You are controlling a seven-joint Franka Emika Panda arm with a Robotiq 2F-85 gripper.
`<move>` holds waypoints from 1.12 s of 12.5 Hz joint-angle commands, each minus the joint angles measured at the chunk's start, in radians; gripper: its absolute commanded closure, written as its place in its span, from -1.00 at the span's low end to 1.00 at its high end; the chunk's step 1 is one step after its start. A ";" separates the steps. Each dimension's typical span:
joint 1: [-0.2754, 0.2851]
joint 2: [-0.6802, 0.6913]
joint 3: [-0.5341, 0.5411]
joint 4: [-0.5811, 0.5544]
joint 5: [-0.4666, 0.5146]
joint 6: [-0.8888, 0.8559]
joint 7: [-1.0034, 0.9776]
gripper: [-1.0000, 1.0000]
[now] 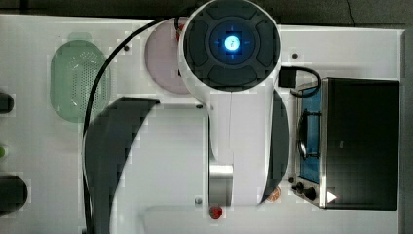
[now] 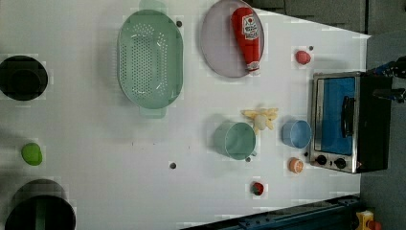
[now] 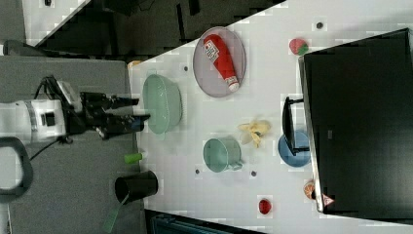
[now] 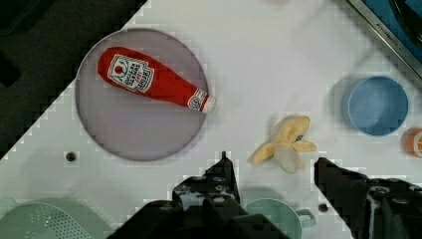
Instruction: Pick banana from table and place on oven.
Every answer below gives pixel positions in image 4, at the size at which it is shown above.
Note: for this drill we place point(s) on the black toaster oven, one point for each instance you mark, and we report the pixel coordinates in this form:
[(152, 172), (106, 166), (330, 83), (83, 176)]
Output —
[(398, 23)]

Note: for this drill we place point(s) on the blue bowl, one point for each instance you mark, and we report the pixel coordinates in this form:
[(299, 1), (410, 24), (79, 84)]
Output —
[(376, 106)]

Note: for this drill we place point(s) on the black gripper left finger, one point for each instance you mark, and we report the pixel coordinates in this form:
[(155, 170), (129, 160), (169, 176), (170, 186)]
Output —
[(219, 180)]

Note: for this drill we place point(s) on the red plush ketchup bottle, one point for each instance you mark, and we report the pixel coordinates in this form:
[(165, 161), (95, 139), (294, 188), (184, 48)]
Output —
[(142, 75)]

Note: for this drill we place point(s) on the green perforated colander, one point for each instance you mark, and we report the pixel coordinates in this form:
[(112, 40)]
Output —
[(50, 218)]

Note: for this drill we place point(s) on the yellow plush banana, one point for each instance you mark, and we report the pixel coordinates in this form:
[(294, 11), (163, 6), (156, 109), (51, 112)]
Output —
[(285, 145)]

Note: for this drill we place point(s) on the orange slice toy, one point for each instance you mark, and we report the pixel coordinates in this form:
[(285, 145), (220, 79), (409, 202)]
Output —
[(414, 142)]

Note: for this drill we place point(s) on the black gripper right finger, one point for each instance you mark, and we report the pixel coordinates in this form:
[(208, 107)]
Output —
[(371, 208)]

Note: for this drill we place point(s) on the green mug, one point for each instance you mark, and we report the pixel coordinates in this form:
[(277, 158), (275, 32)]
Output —
[(290, 221)]

